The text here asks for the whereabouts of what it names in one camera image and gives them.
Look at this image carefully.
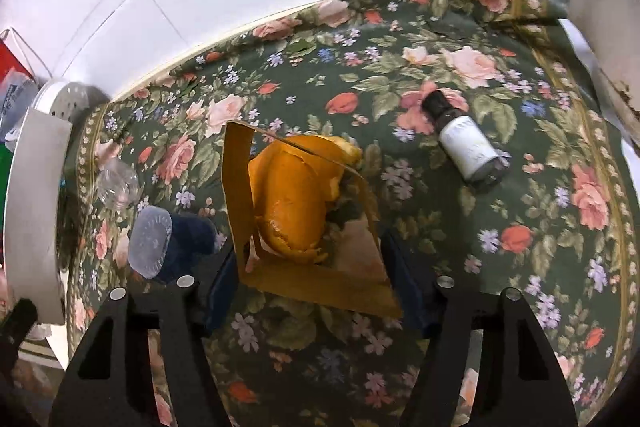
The white round appliance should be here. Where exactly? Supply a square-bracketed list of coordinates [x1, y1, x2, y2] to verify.
[3, 80, 108, 325]

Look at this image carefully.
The white rice cooker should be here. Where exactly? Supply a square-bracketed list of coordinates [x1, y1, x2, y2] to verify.
[568, 0, 639, 142]

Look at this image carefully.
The orange peel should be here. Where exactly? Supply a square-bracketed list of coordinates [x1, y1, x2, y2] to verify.
[248, 135, 362, 265]

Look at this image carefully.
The blue yogurt cup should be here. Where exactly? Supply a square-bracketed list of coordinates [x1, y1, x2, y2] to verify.
[128, 206, 217, 284]

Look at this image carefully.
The floral green table mat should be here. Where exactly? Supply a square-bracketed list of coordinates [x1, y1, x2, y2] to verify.
[65, 0, 639, 424]

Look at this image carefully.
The clear plastic cup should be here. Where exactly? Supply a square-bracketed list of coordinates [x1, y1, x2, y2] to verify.
[96, 158, 140, 212]

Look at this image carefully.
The small white-label dark bottle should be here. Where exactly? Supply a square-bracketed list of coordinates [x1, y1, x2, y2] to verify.
[421, 90, 509, 191]

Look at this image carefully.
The red carton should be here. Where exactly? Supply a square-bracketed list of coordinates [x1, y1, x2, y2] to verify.
[0, 29, 35, 82]

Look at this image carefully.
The plastic bag with print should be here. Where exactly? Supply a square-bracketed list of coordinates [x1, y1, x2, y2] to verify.
[0, 68, 39, 142]

